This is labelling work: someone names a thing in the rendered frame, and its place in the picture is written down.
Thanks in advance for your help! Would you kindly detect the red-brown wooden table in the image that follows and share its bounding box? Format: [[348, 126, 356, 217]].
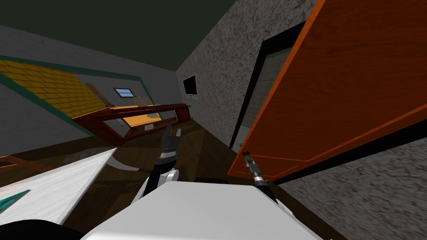
[[71, 103, 193, 146]]

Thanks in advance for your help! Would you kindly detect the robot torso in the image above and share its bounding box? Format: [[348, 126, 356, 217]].
[[80, 177, 322, 240]]

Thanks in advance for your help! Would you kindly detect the orange wooden door leaf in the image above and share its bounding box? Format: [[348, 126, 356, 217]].
[[227, 0, 427, 182]]

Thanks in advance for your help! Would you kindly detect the black wall screen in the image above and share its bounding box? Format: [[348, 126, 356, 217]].
[[182, 75, 199, 98]]

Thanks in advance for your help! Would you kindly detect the white table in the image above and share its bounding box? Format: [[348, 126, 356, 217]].
[[0, 147, 118, 226]]

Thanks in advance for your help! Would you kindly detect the small window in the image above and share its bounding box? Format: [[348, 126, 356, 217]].
[[113, 87, 136, 99]]

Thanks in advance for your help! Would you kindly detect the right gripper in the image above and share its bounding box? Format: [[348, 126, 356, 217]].
[[244, 156, 263, 180]]

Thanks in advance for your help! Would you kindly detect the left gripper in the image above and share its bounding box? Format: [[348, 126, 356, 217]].
[[160, 125, 182, 155]]

